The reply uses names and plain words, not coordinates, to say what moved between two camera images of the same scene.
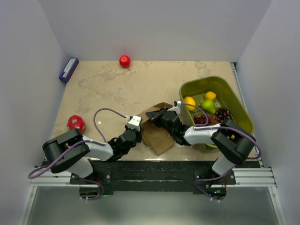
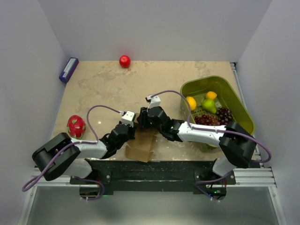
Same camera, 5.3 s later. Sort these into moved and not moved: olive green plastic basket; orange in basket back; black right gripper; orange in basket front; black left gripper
Moved: black right gripper
Not moved: olive green plastic basket; orange in basket back; black left gripper; orange in basket front
